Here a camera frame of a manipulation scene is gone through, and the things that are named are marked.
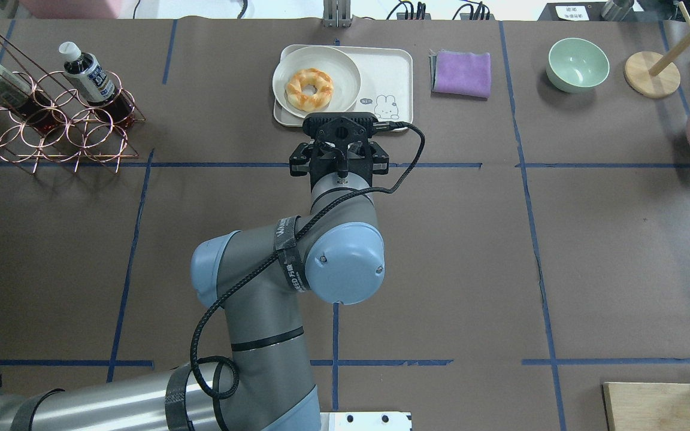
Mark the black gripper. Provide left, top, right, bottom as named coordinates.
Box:
left=289, top=140, right=389, bottom=187

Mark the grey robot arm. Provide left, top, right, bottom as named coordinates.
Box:
left=0, top=140, right=387, bottom=430

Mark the cream rectangular tray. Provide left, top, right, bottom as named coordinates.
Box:
left=273, top=44, right=414, bottom=126

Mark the dark tea bottle lower left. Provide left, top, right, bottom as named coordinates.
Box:
left=58, top=41, right=135, bottom=130

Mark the dark tea bottle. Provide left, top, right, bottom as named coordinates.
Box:
left=0, top=64, right=57, bottom=133
left=58, top=41, right=135, bottom=130

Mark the dark tea bottle lower right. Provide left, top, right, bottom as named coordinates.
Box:
left=0, top=64, right=57, bottom=133

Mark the cream round plate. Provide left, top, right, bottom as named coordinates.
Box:
left=272, top=46, right=361, bottom=118

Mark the purple folded cloth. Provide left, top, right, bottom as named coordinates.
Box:
left=429, top=51, right=491, bottom=99

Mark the mint green bowl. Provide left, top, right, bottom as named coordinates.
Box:
left=546, top=38, right=610, bottom=93

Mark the wooden mug tree stand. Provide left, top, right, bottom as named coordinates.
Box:
left=624, top=1, right=690, bottom=100

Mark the pink storage box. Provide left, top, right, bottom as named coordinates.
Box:
left=19, top=0, right=124, bottom=19

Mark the wooden cutting board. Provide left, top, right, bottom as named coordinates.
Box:
left=602, top=382, right=690, bottom=430

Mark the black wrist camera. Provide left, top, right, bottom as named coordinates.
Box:
left=302, top=112, right=378, bottom=144

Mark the glazed ring donut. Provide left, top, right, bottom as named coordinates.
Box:
left=285, top=68, right=334, bottom=113

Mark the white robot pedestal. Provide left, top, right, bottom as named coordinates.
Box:
left=320, top=411, right=413, bottom=431

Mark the copper wire bottle rack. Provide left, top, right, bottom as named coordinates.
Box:
left=0, top=34, right=146, bottom=174

